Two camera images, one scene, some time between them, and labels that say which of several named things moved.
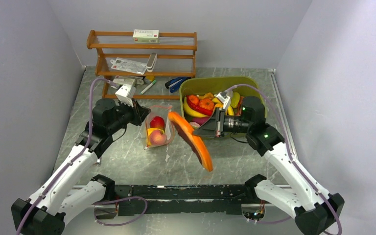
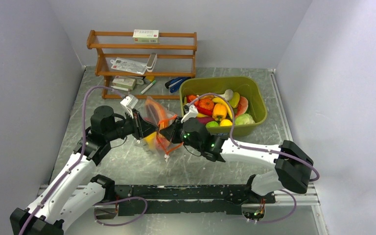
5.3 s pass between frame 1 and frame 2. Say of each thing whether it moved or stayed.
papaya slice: moved
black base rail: stayed
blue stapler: stayed
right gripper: moved
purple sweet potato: stayed
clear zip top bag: moved
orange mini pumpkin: stayed
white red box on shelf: stayed
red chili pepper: stayed
